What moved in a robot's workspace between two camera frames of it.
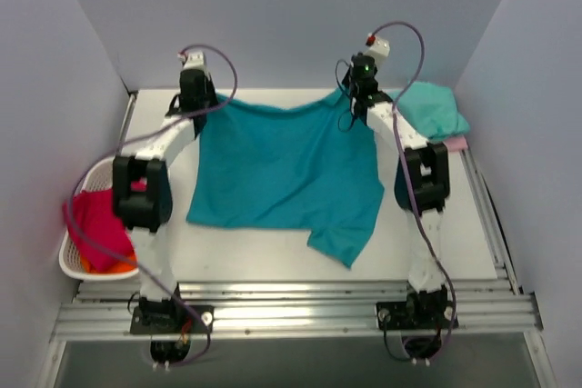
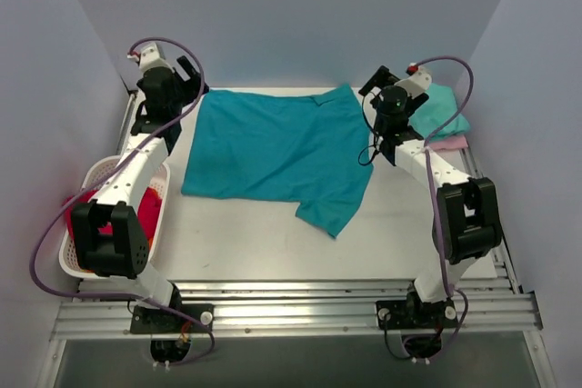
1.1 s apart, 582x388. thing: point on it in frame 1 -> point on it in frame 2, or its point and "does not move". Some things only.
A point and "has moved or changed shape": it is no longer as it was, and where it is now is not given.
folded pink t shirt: x=456 y=144 does not move
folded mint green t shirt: x=431 y=109 does not move
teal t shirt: x=315 y=166 has moved or changed shape
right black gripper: x=360 y=94 -> x=377 y=84
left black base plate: x=169 y=319 does not move
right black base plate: x=415 y=315 does not move
